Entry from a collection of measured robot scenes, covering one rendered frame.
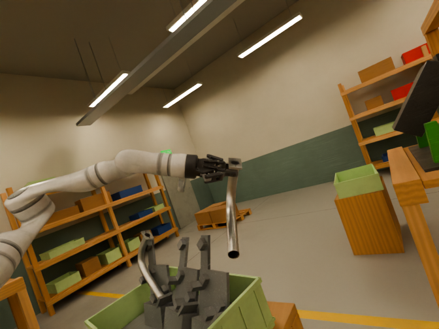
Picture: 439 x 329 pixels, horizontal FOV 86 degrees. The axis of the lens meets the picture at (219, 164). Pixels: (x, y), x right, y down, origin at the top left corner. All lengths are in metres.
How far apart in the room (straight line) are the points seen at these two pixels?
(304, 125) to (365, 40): 2.26
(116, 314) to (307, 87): 6.36
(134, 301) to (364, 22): 6.66
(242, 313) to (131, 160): 0.56
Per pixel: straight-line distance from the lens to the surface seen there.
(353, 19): 6.93
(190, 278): 1.01
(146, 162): 0.72
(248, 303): 0.87
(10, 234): 0.75
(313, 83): 6.80
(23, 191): 0.86
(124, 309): 1.30
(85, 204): 5.53
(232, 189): 0.76
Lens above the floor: 1.36
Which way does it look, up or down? 1 degrees up
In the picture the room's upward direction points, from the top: 20 degrees counter-clockwise
